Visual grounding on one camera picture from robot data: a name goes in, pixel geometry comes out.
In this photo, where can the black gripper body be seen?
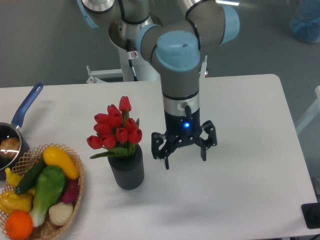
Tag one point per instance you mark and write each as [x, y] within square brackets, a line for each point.
[182, 131]

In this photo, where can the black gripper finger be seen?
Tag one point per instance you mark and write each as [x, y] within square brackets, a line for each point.
[163, 145]
[205, 144]

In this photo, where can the red tulip bouquet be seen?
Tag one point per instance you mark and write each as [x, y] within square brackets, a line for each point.
[116, 132]

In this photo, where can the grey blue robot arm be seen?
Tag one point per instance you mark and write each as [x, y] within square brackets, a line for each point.
[213, 25]

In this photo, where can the dark grey ribbed vase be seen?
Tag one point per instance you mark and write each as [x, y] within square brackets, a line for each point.
[128, 172]

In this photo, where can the purple red onion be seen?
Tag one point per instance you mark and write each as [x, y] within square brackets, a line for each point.
[71, 192]

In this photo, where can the yellow squash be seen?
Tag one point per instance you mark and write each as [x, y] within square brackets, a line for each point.
[55, 156]

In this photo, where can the green bok choy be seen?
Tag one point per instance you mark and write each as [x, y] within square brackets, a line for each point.
[48, 188]

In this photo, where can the white garlic bulb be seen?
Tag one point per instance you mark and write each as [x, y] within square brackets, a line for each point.
[60, 213]

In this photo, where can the black device at edge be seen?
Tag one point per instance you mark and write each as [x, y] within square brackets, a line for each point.
[311, 214]

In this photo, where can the green cucumber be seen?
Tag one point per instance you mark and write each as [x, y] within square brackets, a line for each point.
[29, 180]

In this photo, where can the brown bread roll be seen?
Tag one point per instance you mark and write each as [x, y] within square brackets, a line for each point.
[9, 148]

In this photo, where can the yellow bell pepper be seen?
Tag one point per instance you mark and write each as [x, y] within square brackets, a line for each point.
[11, 202]

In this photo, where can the orange fruit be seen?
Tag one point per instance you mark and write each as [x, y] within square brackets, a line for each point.
[19, 225]

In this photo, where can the white frame at right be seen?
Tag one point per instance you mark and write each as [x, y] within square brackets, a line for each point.
[312, 111]

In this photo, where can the blue handled saucepan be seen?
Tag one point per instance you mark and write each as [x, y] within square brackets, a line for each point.
[11, 130]

